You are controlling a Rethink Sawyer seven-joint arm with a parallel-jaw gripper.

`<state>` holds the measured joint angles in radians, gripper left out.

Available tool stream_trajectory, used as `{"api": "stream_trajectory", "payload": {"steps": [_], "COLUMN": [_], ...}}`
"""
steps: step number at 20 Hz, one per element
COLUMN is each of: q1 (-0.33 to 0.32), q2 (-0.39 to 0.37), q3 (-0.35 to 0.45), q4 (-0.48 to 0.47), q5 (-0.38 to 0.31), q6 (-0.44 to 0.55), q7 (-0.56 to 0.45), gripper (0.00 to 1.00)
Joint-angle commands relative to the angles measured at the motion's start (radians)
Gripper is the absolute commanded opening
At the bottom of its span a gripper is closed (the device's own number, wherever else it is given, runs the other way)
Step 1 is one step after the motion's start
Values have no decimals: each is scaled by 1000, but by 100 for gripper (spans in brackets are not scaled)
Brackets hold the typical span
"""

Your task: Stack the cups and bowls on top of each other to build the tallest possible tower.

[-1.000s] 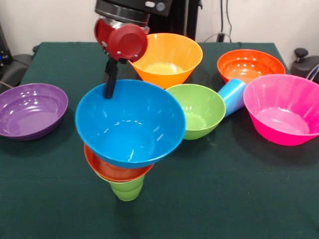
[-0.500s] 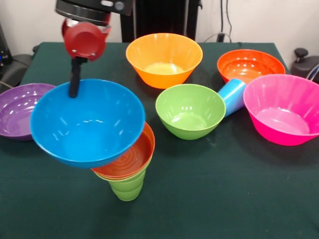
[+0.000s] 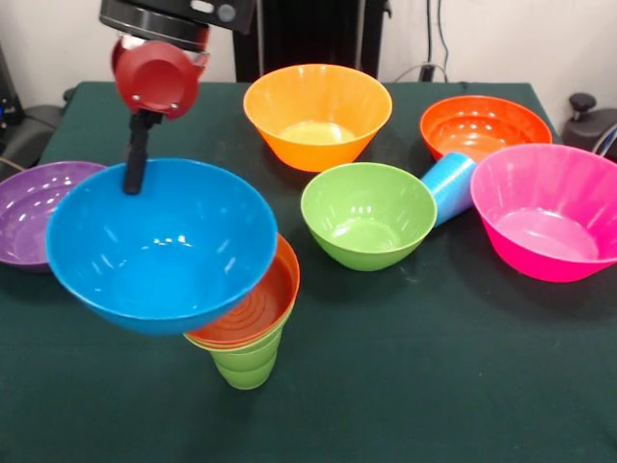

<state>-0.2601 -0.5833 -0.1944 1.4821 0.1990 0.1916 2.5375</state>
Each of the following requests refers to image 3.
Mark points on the grey chair with black knob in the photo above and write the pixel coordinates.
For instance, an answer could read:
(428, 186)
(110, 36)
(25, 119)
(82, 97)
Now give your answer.
(590, 128)

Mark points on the wide red-orange bowl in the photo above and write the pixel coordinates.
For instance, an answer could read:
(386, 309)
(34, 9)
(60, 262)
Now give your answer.
(482, 130)

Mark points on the small green bowl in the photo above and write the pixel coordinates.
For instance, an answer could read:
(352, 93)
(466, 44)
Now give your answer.
(241, 348)

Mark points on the large green bowl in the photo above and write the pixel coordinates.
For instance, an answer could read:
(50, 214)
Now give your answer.
(368, 226)

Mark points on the black equipment box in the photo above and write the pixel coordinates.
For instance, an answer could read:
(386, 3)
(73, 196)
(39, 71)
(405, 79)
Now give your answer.
(8, 91)

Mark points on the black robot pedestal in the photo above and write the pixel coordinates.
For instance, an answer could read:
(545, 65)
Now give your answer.
(318, 34)

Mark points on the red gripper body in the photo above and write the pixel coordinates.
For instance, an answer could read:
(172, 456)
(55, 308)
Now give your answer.
(156, 79)

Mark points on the wide purple bowl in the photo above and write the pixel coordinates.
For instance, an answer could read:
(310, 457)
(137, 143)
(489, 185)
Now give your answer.
(24, 217)

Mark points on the blue bowl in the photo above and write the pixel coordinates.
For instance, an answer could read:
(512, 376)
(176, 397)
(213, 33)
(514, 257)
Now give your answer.
(164, 260)

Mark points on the large yellow-orange bowl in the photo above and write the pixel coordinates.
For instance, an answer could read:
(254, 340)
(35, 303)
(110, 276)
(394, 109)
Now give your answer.
(318, 149)

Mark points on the small orange bowl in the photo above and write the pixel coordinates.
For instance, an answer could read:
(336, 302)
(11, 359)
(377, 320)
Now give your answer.
(270, 304)

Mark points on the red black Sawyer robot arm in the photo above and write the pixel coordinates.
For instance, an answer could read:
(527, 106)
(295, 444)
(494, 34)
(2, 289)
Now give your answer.
(159, 19)

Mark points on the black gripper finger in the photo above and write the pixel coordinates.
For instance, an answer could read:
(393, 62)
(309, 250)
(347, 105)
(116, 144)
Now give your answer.
(136, 164)

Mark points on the blue cup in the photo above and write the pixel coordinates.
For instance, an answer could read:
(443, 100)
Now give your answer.
(453, 188)

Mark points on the dark green tablecloth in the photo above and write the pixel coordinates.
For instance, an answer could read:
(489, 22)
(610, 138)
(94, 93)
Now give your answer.
(144, 410)

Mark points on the stack of green cups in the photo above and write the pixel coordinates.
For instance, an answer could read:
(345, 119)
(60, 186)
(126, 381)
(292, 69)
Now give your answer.
(246, 373)

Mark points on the large pink bowl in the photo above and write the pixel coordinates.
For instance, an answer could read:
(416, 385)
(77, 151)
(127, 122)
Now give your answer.
(544, 226)

